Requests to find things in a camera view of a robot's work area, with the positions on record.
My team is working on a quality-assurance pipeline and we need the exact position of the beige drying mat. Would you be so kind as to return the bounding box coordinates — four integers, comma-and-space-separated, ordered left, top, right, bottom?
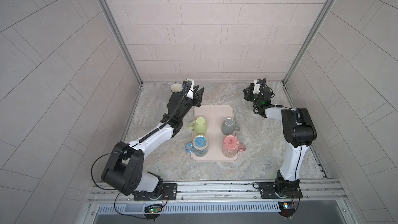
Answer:
191, 105, 239, 162

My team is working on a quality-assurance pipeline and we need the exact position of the left green circuit board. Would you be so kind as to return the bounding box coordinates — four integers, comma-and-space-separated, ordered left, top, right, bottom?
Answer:
144, 204, 162, 221

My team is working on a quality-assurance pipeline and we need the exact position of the aluminium mounting rail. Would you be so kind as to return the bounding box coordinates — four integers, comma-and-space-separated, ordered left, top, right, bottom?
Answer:
83, 179, 348, 204

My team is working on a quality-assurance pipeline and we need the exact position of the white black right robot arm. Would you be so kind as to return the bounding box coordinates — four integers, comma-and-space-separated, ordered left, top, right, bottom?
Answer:
243, 78, 317, 199

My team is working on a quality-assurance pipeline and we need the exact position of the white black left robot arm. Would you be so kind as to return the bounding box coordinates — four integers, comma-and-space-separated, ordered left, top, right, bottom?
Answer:
101, 81, 205, 199

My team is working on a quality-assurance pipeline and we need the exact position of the black mug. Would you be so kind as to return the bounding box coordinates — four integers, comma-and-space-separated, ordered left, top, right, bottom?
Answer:
171, 83, 183, 95

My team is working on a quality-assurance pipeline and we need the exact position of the pink ghost mug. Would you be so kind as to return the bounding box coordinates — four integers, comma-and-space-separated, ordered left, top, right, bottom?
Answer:
222, 135, 246, 158

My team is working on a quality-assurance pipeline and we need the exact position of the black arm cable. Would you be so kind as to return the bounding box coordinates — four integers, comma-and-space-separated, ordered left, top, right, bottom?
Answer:
252, 77, 304, 181
91, 80, 193, 220

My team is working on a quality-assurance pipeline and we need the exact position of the grey mug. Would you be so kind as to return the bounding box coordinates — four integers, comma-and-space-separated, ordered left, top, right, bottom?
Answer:
221, 118, 240, 136

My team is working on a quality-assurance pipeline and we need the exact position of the right circuit board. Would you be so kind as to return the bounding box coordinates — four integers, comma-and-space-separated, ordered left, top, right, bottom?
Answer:
278, 201, 296, 218

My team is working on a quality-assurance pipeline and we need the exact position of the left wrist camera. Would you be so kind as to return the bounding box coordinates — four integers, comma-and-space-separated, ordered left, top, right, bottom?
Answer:
185, 78, 195, 91

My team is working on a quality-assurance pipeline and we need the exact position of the light green mug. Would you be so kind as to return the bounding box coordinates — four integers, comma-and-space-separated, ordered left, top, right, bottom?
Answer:
188, 117, 207, 135

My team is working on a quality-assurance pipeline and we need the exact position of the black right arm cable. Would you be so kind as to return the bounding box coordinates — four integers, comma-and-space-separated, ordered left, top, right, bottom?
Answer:
252, 77, 304, 181

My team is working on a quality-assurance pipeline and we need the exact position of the blue butterfly mug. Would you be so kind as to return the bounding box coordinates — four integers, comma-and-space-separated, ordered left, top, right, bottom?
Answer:
185, 135, 208, 157

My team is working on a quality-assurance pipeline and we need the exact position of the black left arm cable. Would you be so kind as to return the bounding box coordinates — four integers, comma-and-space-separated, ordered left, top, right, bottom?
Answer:
91, 80, 193, 220

